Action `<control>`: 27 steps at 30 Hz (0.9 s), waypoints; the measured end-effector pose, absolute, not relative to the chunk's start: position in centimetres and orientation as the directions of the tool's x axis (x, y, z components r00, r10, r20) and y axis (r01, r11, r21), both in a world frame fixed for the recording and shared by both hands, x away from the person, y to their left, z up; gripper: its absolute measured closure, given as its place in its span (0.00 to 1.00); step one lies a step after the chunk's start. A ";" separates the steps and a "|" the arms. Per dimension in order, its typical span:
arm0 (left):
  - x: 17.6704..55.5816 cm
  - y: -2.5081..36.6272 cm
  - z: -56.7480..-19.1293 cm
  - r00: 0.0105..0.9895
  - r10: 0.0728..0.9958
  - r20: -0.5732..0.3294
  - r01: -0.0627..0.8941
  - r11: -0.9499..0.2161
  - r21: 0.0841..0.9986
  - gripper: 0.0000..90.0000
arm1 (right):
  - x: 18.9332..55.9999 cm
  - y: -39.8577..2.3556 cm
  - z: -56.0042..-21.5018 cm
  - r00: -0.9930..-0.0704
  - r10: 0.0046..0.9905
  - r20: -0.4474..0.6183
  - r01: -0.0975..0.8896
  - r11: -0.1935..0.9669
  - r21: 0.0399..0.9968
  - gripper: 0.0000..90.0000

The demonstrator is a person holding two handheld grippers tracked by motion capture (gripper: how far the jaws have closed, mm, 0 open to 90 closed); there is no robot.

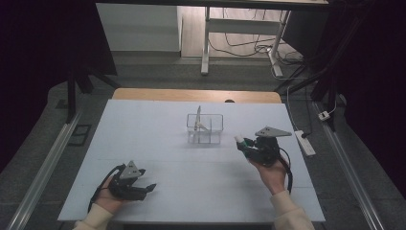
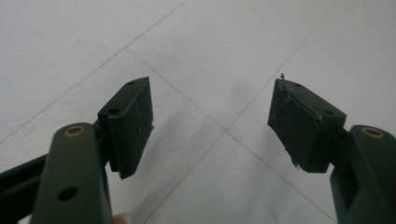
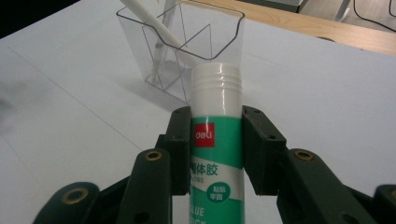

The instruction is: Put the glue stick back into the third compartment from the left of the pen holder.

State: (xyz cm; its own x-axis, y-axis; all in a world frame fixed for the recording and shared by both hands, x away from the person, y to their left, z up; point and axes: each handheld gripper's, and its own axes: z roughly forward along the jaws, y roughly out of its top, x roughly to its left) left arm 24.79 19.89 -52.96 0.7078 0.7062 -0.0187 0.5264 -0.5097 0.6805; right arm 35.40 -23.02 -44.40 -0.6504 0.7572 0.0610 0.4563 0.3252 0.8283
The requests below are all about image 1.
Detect aluminium rail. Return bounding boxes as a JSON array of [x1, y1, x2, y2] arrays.
[[6, 109, 83, 230], [314, 102, 386, 230]]

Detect clear acrylic organizer box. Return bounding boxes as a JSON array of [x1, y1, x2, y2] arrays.
[[186, 113, 224, 145]]

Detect person's right hand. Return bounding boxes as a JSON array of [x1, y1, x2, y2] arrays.
[[248, 156, 288, 196]]

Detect white framed desk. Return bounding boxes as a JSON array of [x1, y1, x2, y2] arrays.
[[95, 0, 329, 78]]

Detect white pen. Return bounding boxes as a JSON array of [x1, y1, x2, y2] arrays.
[[194, 121, 212, 132]]

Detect silver pen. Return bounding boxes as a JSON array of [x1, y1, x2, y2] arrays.
[[193, 104, 202, 132]]

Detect white power strip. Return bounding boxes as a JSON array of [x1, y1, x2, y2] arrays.
[[294, 129, 317, 157]]

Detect dark curtain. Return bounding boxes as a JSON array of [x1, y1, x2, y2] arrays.
[[331, 0, 406, 199], [0, 0, 118, 173]]

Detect white power strip cable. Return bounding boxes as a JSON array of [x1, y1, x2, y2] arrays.
[[285, 85, 300, 132]]

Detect pale blue table board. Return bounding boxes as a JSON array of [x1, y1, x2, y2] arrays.
[[56, 99, 327, 223]]

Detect tangle of floor cables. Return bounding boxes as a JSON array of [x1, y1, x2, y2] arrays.
[[209, 9, 305, 65]]

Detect right hand-held gripper black cable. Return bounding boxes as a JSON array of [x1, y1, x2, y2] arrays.
[[277, 148, 294, 195]]

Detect white and green tube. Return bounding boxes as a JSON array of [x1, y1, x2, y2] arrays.
[[234, 134, 257, 151]]

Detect black metal stand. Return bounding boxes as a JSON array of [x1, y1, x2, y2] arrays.
[[65, 60, 121, 124], [274, 9, 368, 132]]

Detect white cabinet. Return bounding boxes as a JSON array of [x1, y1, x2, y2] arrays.
[[95, 3, 184, 53]]

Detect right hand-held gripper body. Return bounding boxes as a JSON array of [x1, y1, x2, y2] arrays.
[[245, 126, 293, 167]]

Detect person's left hand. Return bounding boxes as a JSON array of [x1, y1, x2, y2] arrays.
[[95, 176, 132, 215]]

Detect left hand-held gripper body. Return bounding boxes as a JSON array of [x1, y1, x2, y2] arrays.
[[109, 160, 150, 201]]

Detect wooden table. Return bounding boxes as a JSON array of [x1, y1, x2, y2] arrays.
[[112, 87, 282, 104]]

